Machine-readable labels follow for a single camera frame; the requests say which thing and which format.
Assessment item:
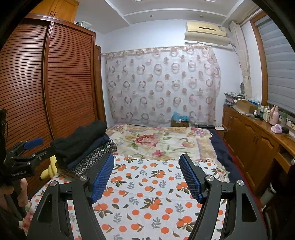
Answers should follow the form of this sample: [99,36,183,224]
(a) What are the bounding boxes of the black printed t-shirt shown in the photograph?
[50,121,107,166]

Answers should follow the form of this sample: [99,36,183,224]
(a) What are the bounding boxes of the person's left hand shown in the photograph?
[0,177,29,209]

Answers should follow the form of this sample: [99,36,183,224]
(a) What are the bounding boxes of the yellow plush toy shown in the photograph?
[40,156,58,180]

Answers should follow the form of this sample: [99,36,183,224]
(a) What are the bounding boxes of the navy blue mattress cover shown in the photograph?
[209,129,244,183]

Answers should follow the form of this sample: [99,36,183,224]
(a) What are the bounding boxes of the orange fruit print bedsheet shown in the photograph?
[28,154,231,240]

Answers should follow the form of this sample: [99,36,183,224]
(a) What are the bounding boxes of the folded navy blue garment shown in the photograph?
[67,134,110,170]

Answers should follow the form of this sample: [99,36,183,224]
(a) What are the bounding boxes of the wooden louvered wardrobe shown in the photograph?
[0,0,107,197]

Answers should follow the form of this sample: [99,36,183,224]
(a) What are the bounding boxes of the long wooden sideboard cabinet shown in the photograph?
[222,105,294,196]

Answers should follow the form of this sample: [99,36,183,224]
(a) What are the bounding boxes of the stack of folded fabrics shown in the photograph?
[225,92,244,106]

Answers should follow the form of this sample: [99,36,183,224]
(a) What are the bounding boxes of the open cardboard box on cabinet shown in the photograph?
[232,100,258,114]

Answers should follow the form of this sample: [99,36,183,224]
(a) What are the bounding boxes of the pink tissue pouch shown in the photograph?
[270,124,282,134]

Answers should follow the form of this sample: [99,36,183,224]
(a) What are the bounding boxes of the pink thermos jug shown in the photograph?
[269,105,279,126]

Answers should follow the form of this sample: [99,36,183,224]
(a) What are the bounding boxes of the sheer circle-patterned curtain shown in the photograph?
[105,44,221,126]

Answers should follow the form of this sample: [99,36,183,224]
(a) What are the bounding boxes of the grey zebra window blind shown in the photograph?
[254,16,295,114]

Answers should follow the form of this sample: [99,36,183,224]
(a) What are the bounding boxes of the tied beige side curtain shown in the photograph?
[230,21,253,100]

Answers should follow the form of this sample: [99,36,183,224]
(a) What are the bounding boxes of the folded black ring-patterned garment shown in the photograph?
[57,139,117,178]

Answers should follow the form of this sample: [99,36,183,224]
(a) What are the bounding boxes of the wall air conditioner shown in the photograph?
[185,21,230,46]

